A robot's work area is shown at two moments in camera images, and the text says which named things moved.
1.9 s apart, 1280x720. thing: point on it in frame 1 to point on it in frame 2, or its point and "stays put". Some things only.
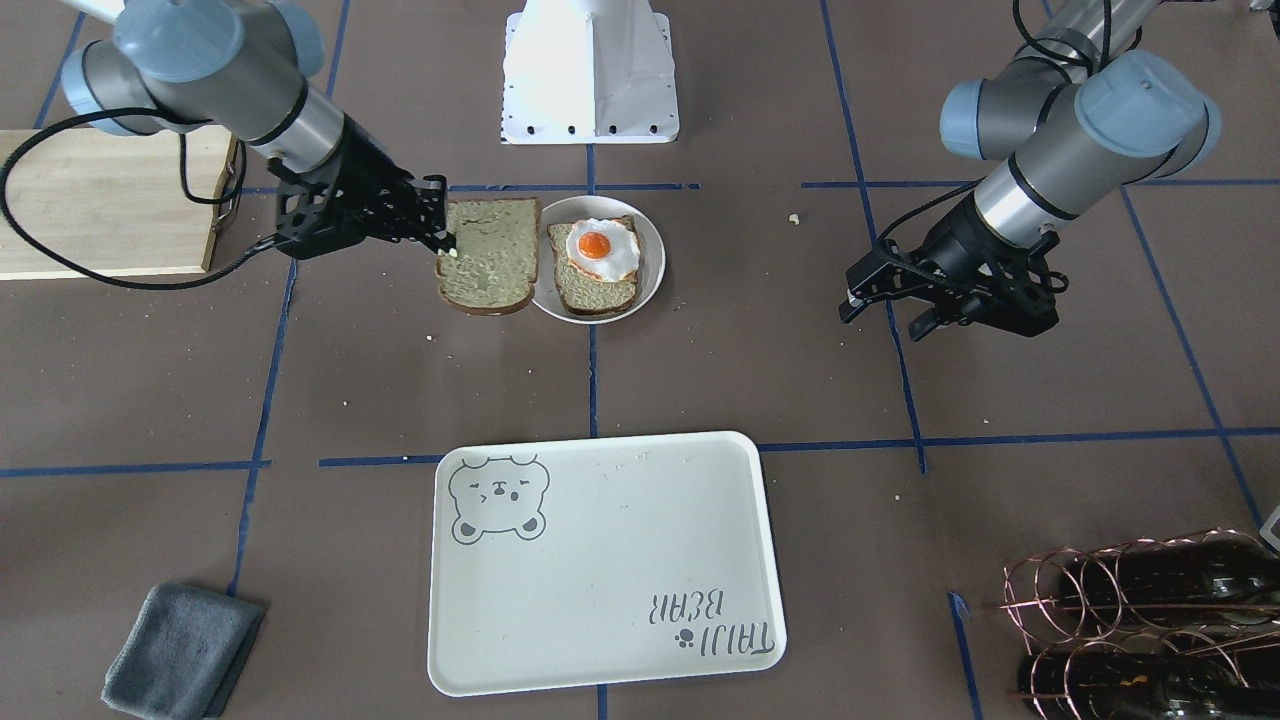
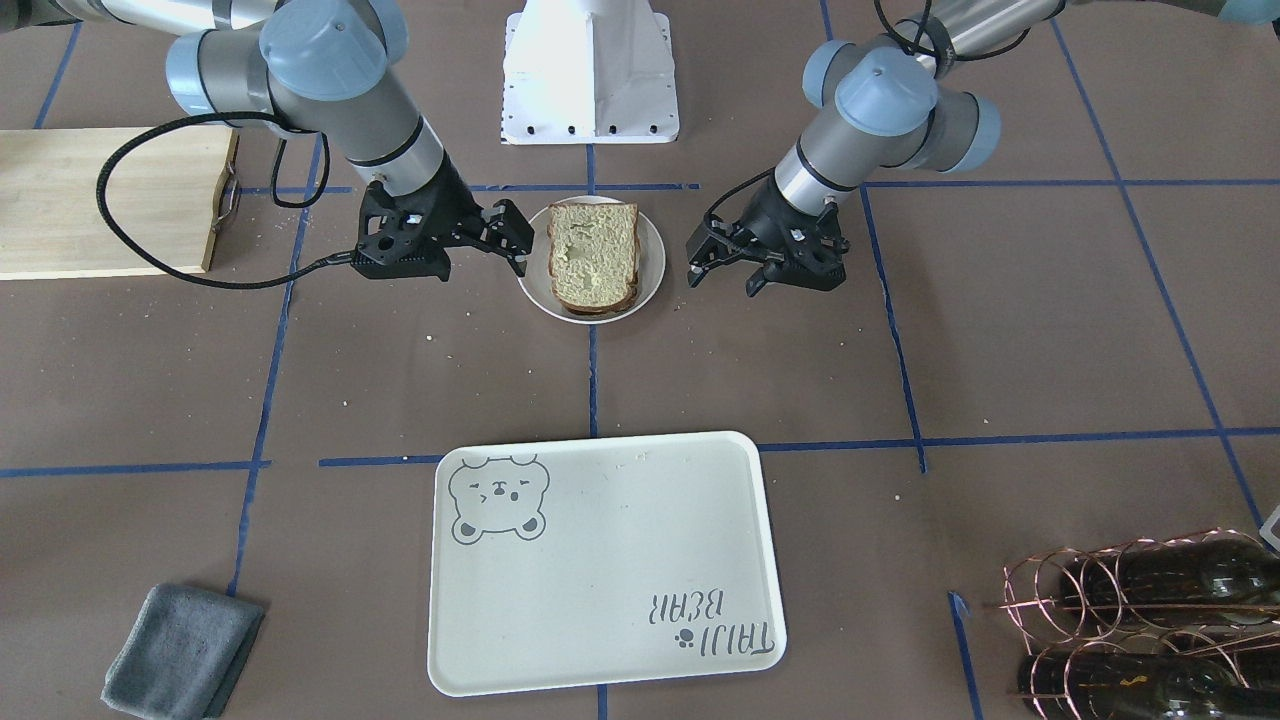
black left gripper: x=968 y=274 to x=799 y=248
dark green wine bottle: x=1221 y=576 stays put
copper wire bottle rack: x=1178 y=629 stays put
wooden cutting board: x=116 y=203 stays put
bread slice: x=497 y=255 to x=593 y=251
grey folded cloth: x=181 y=655 stays put
